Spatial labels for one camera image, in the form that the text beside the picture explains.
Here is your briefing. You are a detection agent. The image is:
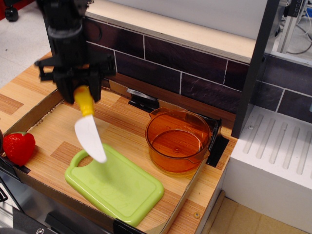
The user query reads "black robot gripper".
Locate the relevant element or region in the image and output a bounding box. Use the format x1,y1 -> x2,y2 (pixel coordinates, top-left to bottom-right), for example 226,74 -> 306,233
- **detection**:
35,37 -> 116,104

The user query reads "yellow handled white toy knife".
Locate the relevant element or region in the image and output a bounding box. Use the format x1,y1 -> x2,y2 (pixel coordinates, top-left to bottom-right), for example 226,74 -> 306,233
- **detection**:
74,85 -> 107,163

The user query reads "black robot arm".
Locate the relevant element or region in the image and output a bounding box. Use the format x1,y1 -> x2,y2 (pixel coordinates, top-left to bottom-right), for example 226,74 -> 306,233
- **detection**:
35,0 -> 116,104

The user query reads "metal robot base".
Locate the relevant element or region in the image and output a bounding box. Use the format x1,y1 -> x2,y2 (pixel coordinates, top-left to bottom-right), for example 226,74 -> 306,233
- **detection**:
0,160 -> 113,234

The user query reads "cardboard fence with black tape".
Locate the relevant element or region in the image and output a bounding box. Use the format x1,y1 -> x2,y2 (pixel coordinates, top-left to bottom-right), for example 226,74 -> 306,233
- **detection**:
0,67 -> 237,234

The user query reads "green plastic cutting board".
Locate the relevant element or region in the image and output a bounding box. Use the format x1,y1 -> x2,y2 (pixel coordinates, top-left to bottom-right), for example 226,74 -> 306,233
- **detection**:
65,144 -> 164,227

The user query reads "red toy strawberry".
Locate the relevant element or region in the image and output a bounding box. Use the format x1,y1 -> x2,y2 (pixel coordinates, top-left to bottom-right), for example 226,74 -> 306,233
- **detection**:
3,132 -> 36,166

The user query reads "black caster wheel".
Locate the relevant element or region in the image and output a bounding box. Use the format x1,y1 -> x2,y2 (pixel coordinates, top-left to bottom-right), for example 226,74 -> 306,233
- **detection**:
4,6 -> 19,22

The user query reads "orange transparent plastic pot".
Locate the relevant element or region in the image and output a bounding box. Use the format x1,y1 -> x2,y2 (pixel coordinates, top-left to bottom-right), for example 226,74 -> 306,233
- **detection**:
145,107 -> 212,173

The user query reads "white ribbed sink drainer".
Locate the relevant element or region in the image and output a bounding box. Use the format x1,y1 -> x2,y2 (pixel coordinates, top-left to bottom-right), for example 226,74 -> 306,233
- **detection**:
222,106 -> 312,233

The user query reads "dark shelf frame with ledge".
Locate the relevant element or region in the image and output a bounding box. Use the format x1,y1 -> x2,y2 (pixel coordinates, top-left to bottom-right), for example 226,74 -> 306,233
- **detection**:
83,0 -> 278,137

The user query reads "aluminium frame with cables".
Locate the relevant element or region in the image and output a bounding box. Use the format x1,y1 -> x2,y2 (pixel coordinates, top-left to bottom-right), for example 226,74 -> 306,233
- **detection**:
270,0 -> 312,64

